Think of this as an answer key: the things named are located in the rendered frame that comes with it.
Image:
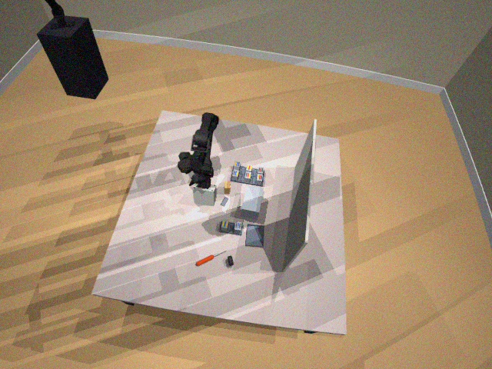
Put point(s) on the orange-handled screwdriver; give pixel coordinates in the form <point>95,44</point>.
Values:
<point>208,258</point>

